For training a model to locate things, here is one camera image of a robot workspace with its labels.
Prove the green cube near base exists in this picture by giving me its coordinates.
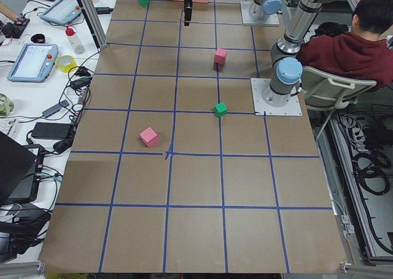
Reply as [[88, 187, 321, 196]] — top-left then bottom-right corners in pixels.
[[214, 102, 228, 118]]

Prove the teach pendant far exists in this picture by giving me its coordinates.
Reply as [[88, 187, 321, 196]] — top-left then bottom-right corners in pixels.
[[39, 0, 81, 25]]

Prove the yellow tape roll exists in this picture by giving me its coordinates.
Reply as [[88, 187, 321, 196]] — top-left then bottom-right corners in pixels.
[[55, 55, 77, 73]]

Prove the black power adapter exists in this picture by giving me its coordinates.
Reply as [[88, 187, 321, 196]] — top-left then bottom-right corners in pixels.
[[95, 7, 114, 15]]

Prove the pink cube far side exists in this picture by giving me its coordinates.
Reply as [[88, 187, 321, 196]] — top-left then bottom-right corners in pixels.
[[139, 127, 159, 147]]

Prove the black round cup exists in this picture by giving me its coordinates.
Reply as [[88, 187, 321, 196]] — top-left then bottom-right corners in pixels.
[[31, 33, 46, 44]]

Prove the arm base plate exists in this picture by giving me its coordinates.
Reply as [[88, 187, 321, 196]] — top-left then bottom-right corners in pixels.
[[251, 78, 302, 116], [240, 1, 279, 27]]

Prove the pink cube near centre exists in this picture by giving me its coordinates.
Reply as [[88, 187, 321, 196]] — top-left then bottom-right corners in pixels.
[[214, 48, 228, 65]]

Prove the black laptop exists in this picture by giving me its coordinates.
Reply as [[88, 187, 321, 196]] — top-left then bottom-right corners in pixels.
[[1, 133, 44, 206]]

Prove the black power brick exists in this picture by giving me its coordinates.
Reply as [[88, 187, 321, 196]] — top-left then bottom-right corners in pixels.
[[31, 122, 71, 140]]

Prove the teach pendant near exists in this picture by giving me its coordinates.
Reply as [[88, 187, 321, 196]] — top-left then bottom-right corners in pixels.
[[7, 43, 58, 83]]

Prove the teach pendant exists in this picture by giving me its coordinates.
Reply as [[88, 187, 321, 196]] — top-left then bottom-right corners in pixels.
[[39, 0, 81, 25], [7, 43, 58, 83]]

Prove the aluminium frame post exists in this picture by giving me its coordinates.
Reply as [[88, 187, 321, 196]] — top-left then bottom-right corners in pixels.
[[77, 0, 107, 50]]

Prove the green camouflage tape roll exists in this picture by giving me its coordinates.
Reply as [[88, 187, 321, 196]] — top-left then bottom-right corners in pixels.
[[0, 93, 14, 118]]

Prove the pink cube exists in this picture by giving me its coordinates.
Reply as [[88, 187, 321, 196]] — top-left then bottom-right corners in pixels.
[[139, 127, 159, 147], [214, 48, 228, 65]]

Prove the squeeze bottle red cap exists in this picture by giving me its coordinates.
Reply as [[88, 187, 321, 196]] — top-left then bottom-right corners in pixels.
[[65, 26, 85, 55]]

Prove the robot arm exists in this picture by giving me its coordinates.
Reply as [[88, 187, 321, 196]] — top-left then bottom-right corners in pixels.
[[249, 0, 282, 20], [262, 0, 336, 107]]

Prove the white chair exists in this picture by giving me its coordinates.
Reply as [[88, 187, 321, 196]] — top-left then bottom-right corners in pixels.
[[301, 66, 376, 140]]

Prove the green cube near bin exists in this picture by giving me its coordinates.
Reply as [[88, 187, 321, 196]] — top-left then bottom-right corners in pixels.
[[138, 0, 149, 7]]

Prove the person in red hoodie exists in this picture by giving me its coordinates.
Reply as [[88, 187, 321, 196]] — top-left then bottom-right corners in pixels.
[[297, 0, 393, 93]]

